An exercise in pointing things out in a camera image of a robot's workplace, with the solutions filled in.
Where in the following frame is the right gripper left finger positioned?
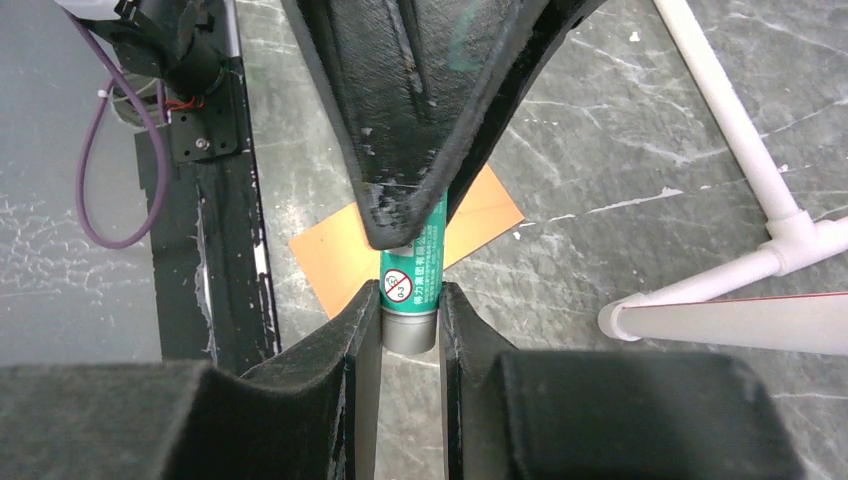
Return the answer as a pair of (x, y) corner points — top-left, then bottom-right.
(1, 281), (381, 479)

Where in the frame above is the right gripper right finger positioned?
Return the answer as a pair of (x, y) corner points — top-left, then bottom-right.
(439, 283), (805, 479)

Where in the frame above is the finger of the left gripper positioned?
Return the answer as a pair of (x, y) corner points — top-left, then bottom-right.
(283, 1), (545, 250)
(447, 0), (604, 220)

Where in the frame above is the brown paper envelope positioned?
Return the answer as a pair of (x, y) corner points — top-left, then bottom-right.
(289, 165), (524, 319)

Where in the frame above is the green white glue stick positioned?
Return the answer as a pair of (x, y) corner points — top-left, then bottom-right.
(379, 197), (447, 355)

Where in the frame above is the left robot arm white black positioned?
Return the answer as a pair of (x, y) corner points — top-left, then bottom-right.
(83, 1), (605, 250)

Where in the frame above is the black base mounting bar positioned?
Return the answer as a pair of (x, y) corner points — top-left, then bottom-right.
(149, 1), (280, 374)

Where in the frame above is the white PVC pipe frame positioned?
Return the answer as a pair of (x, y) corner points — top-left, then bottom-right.
(597, 0), (848, 359)

